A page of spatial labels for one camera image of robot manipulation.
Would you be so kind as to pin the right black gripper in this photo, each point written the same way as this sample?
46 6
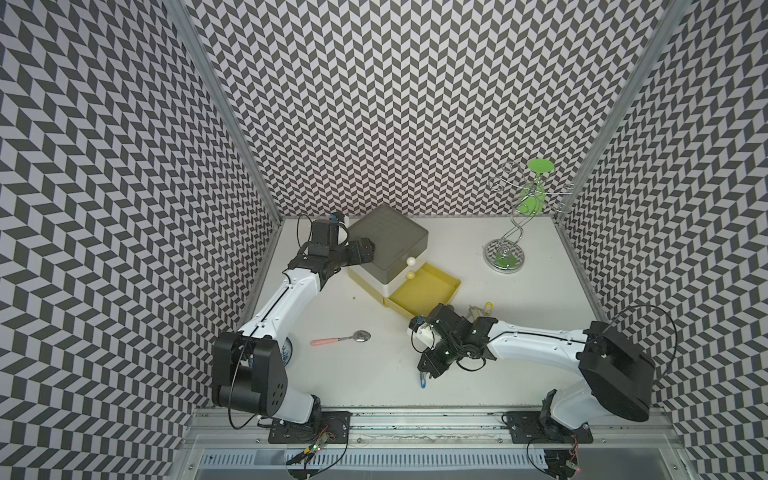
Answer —
434 367

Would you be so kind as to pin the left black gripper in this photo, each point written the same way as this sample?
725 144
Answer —
367 253

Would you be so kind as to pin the grey drawer cabinet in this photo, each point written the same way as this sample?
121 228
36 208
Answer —
396 237

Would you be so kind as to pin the yellow bottom drawer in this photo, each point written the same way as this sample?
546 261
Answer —
421 293

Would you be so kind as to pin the chrome spiral mug tree stand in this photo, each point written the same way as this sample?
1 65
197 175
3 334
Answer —
504 255

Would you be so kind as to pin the keys with yellow tag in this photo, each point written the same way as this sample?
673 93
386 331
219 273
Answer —
476 312

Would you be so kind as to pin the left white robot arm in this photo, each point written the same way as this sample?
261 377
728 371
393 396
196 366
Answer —
248 371

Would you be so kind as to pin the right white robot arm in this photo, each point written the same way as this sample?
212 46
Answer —
616 375

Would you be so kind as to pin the blue patterned white plate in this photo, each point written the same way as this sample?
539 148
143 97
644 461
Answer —
287 350

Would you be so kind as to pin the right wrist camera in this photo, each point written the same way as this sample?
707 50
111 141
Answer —
422 331

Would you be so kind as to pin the pink handled metal spoon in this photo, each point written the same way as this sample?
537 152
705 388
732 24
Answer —
359 336

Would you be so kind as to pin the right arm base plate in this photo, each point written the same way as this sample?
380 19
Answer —
527 426

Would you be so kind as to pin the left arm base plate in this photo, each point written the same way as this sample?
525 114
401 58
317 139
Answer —
334 423

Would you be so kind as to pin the aluminium front rail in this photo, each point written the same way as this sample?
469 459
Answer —
429 427

